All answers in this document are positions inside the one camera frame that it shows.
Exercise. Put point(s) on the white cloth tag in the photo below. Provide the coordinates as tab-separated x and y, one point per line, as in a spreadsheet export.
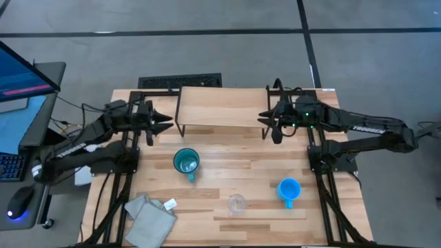
170	204

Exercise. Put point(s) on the black computer mouse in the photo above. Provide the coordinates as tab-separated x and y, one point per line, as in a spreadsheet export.
20	201

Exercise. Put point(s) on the blue plastic mug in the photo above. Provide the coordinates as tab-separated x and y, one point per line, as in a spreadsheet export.
288	189

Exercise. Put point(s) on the dark grey desk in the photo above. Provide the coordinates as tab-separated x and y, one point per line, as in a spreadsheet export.
41	120

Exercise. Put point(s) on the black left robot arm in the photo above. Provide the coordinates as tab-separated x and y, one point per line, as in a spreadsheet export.
79	148

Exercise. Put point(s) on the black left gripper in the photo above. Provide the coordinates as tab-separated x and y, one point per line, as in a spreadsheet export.
144	117

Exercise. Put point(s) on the wooden shelf with black legs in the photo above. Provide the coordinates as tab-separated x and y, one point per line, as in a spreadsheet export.
220	106

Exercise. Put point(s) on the white box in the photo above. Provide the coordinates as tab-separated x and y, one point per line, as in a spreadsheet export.
83	176

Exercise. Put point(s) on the black backlit keyboard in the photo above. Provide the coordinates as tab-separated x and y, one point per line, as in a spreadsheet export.
12	167

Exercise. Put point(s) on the grey folded cloth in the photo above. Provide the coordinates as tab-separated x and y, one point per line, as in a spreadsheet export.
151	224

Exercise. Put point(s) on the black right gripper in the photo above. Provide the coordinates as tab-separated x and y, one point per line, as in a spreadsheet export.
284	110

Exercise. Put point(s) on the black floor vent grate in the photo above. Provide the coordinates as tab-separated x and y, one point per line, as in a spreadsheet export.
179	81

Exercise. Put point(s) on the teal enamel mug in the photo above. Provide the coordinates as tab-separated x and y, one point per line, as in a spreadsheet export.
186	162

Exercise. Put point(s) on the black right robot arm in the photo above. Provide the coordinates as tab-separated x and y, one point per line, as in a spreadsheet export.
372	131

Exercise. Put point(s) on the black desk caster wheel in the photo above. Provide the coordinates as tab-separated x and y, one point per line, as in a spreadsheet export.
48	224

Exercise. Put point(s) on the black stand base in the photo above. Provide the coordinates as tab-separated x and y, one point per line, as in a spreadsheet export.
430	132

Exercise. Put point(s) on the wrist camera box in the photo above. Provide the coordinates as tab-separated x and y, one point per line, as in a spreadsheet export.
308	110
116	112

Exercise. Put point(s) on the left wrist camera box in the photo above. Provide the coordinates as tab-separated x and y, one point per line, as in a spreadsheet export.
116	112

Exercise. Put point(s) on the computer monitor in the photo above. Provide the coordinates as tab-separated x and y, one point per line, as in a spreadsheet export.
20	75

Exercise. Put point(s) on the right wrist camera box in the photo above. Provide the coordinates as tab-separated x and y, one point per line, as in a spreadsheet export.
308	110

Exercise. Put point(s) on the clear glass cup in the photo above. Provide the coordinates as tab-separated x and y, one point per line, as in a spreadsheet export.
237	204

